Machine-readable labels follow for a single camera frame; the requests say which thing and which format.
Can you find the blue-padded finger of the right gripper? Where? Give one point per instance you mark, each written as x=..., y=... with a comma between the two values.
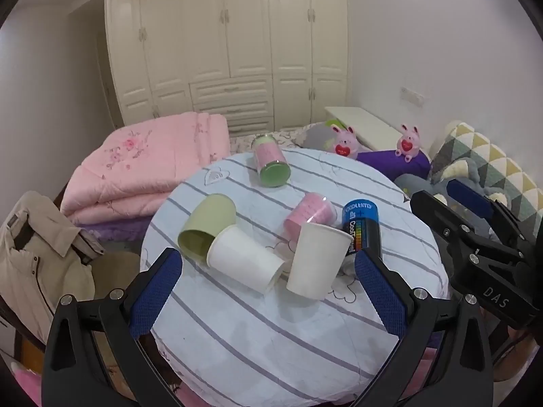
x=511, y=231

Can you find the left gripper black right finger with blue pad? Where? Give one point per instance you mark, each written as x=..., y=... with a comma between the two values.
x=442, y=357

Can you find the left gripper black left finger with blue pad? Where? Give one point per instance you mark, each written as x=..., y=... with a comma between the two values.
x=75, y=373

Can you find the white paper cup tilted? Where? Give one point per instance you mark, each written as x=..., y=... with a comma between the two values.
x=320, y=252

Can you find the white paper cup lying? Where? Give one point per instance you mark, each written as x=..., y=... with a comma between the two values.
x=236, y=255

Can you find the green plastic cup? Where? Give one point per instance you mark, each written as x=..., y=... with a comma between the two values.
x=215, y=213

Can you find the pink plastic cup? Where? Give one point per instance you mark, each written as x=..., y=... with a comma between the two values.
x=313, y=208

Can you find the triangle patterned pillow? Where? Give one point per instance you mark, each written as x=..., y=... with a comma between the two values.
x=495, y=168

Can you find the beige jacket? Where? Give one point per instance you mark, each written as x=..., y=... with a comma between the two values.
x=44, y=257

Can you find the pink plush rabbit right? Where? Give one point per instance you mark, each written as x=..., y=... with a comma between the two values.
x=409, y=144

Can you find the pink plush rabbit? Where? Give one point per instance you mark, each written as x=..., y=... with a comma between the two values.
x=346, y=143
x=409, y=144

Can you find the purple fuzzy blanket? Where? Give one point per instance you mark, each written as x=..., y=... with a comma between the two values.
x=119, y=230

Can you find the purple cushion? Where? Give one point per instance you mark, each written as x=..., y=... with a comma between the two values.
x=392, y=166

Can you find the blue black drink can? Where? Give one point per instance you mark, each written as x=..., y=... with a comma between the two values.
x=360, y=219

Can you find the striped white tablecloth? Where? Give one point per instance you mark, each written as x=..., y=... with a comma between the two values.
x=236, y=347

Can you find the white low bench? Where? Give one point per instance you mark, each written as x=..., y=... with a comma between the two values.
x=371, y=131

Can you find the pink plush rabbit left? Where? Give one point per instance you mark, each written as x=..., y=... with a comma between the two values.
x=346, y=143

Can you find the folded pink quilt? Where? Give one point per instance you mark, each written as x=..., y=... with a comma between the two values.
x=138, y=166

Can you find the grey green pillow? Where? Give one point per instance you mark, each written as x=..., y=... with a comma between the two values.
x=318, y=136

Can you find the pink green-lidded jar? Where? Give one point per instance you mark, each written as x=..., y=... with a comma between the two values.
x=272, y=167

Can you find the cream white wardrobe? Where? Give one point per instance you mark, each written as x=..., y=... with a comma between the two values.
x=266, y=65

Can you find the white wall socket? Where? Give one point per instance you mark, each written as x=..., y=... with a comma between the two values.
x=412, y=97

